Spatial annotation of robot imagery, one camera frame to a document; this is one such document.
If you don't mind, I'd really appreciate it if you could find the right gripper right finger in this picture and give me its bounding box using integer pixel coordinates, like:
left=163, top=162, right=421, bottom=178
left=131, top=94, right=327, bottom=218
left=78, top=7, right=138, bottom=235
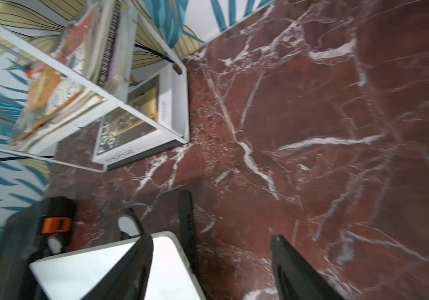
left=270, top=235, right=343, bottom=300

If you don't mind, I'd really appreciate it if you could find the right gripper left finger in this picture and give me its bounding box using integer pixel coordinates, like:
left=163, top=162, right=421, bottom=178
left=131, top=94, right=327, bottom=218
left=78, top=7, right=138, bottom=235
left=83, top=234, right=154, bottom=300

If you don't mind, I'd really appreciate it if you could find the silver laptop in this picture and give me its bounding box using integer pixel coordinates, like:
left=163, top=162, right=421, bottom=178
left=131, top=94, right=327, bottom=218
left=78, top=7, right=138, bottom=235
left=29, top=231, right=205, bottom=300

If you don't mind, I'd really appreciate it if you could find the black plastic tool case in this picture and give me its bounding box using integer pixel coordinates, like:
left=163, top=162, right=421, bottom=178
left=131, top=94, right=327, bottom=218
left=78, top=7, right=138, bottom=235
left=0, top=196, right=76, bottom=300

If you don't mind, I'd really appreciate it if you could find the folio magazine book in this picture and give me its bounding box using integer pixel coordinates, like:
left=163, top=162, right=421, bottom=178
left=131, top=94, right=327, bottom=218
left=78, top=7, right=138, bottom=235
left=92, top=63, right=190, bottom=170

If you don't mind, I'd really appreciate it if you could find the colourful illustrated book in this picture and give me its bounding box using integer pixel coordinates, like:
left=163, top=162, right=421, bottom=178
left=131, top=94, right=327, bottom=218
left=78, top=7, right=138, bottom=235
left=7, top=0, right=140, bottom=155

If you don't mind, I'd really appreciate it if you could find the white metal shelf rack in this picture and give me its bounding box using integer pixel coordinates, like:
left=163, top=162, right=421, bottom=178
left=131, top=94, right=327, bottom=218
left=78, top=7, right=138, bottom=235
left=0, top=1, right=190, bottom=172

